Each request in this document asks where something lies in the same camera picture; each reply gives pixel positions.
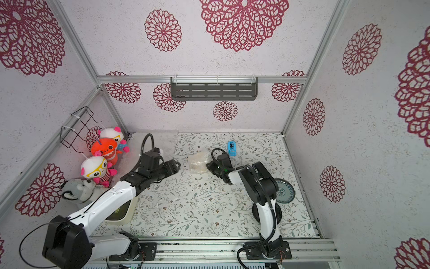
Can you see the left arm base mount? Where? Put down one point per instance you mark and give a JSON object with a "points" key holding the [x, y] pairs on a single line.
{"points": [[143, 251]]}

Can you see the grey slotted wall shelf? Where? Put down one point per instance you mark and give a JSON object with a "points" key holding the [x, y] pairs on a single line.
{"points": [[213, 90]]}

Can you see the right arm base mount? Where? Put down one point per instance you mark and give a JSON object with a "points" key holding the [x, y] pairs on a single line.
{"points": [[276, 250]]}

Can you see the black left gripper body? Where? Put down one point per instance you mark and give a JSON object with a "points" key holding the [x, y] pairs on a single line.
{"points": [[167, 170]]}

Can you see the white plush with striped shirt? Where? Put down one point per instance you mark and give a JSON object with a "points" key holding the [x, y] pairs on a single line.
{"points": [[99, 170]]}

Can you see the clear bubble wrap sheet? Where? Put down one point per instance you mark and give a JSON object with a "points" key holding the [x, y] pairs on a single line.
{"points": [[199, 161]]}

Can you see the cream plate with black flowers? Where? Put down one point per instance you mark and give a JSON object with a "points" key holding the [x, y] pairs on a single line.
{"points": [[199, 161]]}

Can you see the grey plush koala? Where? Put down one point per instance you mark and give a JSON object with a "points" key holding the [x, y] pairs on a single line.
{"points": [[81, 192]]}

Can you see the blue floral ceramic plate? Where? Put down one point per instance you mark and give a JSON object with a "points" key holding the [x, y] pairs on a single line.
{"points": [[286, 193]]}

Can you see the blue tape dispenser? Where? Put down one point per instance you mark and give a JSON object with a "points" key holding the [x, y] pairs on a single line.
{"points": [[232, 148]]}

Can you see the black wire wall basket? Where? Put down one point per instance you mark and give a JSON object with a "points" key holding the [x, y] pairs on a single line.
{"points": [[81, 122]]}

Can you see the white plush with blue dots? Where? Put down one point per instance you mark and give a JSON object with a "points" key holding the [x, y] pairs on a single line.
{"points": [[117, 135]]}

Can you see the red monster plush toy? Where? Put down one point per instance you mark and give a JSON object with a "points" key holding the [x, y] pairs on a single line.
{"points": [[108, 148]]}

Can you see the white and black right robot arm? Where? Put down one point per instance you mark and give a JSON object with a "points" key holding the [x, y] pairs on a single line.
{"points": [[260, 186]]}

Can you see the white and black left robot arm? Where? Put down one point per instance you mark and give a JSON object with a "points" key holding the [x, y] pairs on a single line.
{"points": [[69, 243]]}

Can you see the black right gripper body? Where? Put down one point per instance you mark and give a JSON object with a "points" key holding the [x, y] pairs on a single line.
{"points": [[218, 167]]}

